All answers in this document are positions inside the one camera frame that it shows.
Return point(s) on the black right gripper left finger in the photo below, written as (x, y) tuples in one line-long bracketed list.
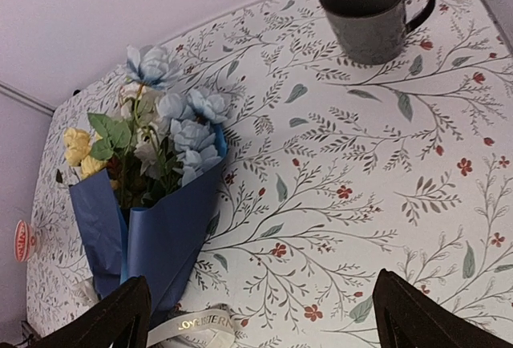
[(120, 320)]

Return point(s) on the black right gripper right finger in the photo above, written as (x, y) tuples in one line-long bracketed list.
[(405, 317)]

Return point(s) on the blue wrapping paper sheet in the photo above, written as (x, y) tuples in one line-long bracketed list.
[(160, 243)]

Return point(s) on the clear plastic wrap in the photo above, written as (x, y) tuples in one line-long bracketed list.
[(170, 327)]

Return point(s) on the yellow fake flower stem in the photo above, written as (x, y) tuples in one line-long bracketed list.
[(78, 147)]

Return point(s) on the white blue fake flower stem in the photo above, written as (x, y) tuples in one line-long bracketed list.
[(190, 128)]

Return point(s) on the pale blue fake flower stem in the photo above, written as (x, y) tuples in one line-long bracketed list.
[(150, 72)]

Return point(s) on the red patterned small dish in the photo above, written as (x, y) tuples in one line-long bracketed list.
[(26, 242)]

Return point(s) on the floral patterned tablecloth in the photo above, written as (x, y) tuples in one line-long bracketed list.
[(337, 170)]

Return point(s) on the dark grey metal mug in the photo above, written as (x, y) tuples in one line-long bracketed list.
[(372, 32)]

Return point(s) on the left aluminium frame post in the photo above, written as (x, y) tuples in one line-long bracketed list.
[(26, 100)]

